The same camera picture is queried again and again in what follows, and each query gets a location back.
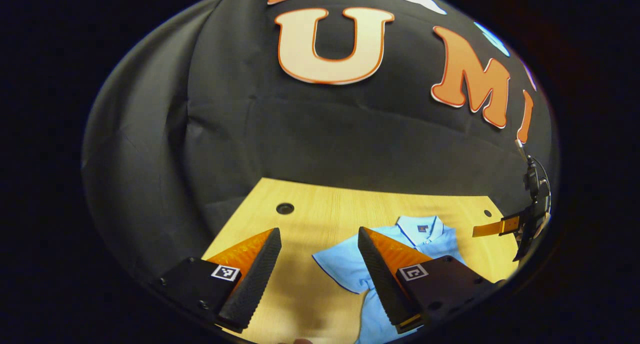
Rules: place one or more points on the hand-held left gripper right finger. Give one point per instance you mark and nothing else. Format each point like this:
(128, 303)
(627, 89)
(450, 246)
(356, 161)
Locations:
(380, 279)

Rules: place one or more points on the light blue T-shirt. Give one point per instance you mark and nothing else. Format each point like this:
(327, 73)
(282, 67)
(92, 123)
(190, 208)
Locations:
(340, 264)

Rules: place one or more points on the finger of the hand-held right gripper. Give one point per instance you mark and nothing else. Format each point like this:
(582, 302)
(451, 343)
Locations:
(495, 227)

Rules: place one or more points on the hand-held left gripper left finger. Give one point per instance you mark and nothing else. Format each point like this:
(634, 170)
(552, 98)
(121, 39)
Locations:
(255, 279)

